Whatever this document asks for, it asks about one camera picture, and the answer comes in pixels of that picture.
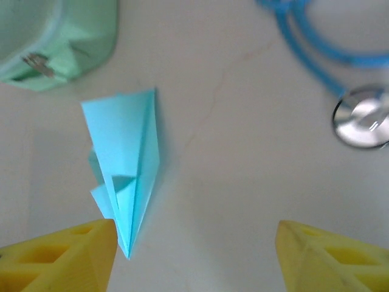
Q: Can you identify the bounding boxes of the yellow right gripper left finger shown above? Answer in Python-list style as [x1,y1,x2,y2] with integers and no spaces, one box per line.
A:
[0,218,119,292]

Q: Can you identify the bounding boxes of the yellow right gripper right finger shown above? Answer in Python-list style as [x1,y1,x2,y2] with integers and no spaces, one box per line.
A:
[275,220,389,292]

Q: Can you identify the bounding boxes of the turquoise cloth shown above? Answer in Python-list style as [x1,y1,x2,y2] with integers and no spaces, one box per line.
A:
[80,87,162,260]

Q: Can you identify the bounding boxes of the blue stethoscope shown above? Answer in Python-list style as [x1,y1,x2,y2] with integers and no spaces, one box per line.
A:
[255,0,389,150]

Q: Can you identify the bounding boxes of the mint green zip pouch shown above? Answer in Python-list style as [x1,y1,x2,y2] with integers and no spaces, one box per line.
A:
[0,0,118,92]

